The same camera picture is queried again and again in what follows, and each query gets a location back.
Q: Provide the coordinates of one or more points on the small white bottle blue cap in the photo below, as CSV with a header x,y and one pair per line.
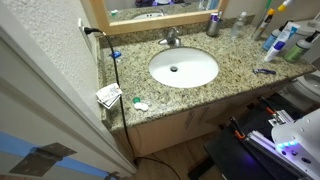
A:
x,y
273,52

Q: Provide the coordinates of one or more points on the blue soap pump bottle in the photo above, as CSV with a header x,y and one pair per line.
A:
x,y
269,41

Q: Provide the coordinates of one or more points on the green soap pump bottle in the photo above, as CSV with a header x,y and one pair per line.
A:
x,y
295,51

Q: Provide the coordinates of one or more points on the white lotion tube yellow cap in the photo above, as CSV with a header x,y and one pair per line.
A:
x,y
285,5

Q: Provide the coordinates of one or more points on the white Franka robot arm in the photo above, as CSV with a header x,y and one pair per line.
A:
x,y
300,140

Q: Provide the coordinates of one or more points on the white oval sink basin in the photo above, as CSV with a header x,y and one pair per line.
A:
x,y
186,70

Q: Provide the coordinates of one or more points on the green lens case cap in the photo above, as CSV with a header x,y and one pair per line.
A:
x,y
136,100

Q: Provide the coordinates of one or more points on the light wood vanity cabinet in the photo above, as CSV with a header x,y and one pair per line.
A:
x,y
166,130

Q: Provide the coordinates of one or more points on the white paper cards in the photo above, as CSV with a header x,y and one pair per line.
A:
x,y
108,96

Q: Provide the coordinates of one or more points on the chrome faucet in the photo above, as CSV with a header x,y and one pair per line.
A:
x,y
171,38

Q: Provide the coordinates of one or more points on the small blue plastic item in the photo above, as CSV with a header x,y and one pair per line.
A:
x,y
116,54

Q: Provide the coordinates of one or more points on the metal toothbrush cup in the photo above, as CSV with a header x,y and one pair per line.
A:
x,y
213,28

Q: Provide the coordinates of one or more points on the black orange clamp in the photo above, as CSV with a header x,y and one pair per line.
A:
x,y
238,130
268,106

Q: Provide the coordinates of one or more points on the wood framed mirror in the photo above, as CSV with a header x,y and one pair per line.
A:
x,y
100,16

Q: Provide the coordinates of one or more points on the clear plastic water bottle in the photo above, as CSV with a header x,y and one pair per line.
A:
x,y
237,26

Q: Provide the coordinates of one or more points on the black robot cart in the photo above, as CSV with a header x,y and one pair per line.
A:
x,y
233,160

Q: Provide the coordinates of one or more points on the blue razor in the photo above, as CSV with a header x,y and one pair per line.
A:
x,y
265,71

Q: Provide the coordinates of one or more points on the white door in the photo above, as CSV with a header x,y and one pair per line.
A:
x,y
40,110

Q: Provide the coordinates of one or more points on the sunscreen spray can orange cap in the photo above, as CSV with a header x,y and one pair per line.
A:
x,y
263,25

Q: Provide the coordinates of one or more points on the metal door hinge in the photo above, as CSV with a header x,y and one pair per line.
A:
x,y
40,160

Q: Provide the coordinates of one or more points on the white toilet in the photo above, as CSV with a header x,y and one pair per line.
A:
x,y
300,90

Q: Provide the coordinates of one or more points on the blue tape strip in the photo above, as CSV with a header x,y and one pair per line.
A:
x,y
13,145

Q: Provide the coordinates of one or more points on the white wall outlet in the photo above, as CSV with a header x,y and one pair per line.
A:
x,y
84,33

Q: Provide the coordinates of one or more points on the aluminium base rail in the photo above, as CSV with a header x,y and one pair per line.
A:
x,y
266,143

